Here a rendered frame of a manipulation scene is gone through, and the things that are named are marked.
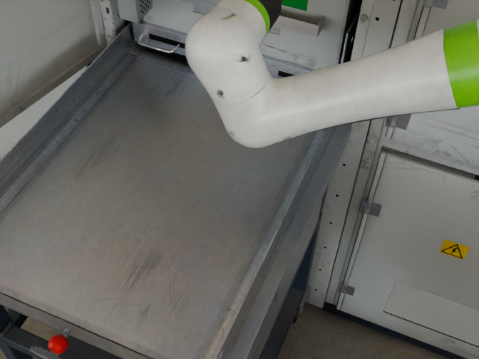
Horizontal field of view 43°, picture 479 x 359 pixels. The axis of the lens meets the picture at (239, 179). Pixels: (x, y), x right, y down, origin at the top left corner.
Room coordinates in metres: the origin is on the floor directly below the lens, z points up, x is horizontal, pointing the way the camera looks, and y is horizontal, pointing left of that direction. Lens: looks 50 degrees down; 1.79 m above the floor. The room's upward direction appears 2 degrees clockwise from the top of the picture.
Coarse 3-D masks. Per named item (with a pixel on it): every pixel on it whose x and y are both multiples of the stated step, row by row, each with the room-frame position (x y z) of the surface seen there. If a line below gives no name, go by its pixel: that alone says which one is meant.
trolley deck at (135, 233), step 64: (128, 128) 0.95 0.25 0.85; (192, 128) 0.95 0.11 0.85; (64, 192) 0.76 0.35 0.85; (128, 192) 0.76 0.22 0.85; (192, 192) 0.77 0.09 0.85; (256, 192) 0.77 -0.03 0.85; (320, 192) 0.78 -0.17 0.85; (0, 256) 0.60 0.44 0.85; (64, 256) 0.61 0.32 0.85; (128, 256) 0.61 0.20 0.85; (192, 256) 0.62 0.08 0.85; (64, 320) 0.48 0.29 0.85; (128, 320) 0.48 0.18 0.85; (192, 320) 0.49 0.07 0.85; (256, 320) 0.49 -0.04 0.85
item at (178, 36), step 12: (144, 24) 1.22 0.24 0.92; (156, 36) 1.21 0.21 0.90; (168, 36) 1.20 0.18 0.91; (180, 36) 1.19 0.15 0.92; (168, 48) 1.20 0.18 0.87; (180, 48) 1.19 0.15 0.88; (264, 60) 1.11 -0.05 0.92; (276, 60) 1.10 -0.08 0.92; (276, 72) 1.10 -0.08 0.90; (288, 72) 1.08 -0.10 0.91; (300, 72) 1.07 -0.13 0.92
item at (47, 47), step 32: (0, 0) 1.05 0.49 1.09; (32, 0) 1.11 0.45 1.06; (64, 0) 1.18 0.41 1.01; (96, 0) 1.22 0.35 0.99; (0, 32) 1.03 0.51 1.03; (32, 32) 1.10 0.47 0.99; (64, 32) 1.17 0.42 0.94; (0, 64) 1.01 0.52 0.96; (32, 64) 1.08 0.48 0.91; (64, 64) 1.15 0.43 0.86; (0, 96) 0.99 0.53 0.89; (32, 96) 1.03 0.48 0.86
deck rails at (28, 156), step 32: (96, 64) 1.10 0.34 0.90; (128, 64) 1.16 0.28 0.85; (64, 96) 0.98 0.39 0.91; (96, 96) 1.04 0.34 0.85; (32, 128) 0.87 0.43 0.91; (64, 128) 0.94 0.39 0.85; (0, 160) 0.78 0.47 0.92; (32, 160) 0.84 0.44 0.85; (320, 160) 0.86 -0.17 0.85; (0, 192) 0.75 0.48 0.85; (288, 192) 0.77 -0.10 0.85; (288, 224) 0.69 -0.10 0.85; (256, 256) 0.62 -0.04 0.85; (256, 288) 0.54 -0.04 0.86; (224, 320) 0.49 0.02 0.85; (224, 352) 0.41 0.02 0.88
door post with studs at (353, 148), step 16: (368, 0) 1.00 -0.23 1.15; (384, 0) 0.99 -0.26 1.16; (368, 16) 1.00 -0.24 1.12; (384, 16) 0.99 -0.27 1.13; (368, 32) 0.99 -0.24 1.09; (384, 32) 0.98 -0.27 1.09; (368, 48) 0.99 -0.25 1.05; (384, 48) 0.98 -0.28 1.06; (352, 128) 0.99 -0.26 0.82; (352, 144) 0.99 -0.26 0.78; (352, 160) 0.98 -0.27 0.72; (352, 176) 0.98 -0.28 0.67; (336, 192) 0.99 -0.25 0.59; (336, 208) 0.99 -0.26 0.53; (336, 224) 0.98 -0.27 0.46; (336, 240) 0.98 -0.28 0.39; (320, 272) 0.99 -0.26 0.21; (320, 288) 0.98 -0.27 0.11; (320, 304) 0.98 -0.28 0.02
